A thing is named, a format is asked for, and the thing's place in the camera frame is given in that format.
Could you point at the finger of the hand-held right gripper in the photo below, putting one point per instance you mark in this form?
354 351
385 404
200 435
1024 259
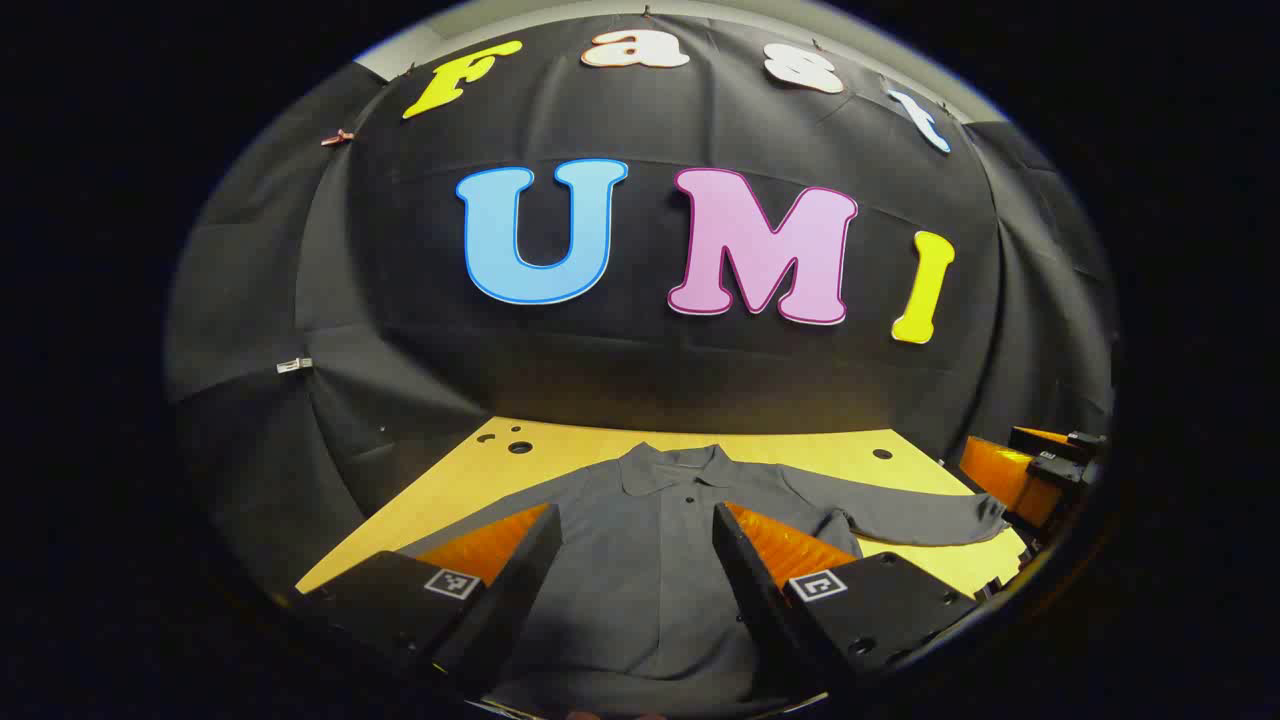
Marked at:
1000 475
1040 436

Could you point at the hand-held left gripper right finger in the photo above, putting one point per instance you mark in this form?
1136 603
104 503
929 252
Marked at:
745 580

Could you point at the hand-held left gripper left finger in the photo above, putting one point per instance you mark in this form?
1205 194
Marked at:
520 580

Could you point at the grey collared shirt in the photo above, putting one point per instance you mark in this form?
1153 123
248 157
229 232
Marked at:
640 560

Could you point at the small metal clip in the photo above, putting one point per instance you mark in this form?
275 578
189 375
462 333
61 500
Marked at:
294 365

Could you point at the small red clip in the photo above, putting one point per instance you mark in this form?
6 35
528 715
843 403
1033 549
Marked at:
338 137

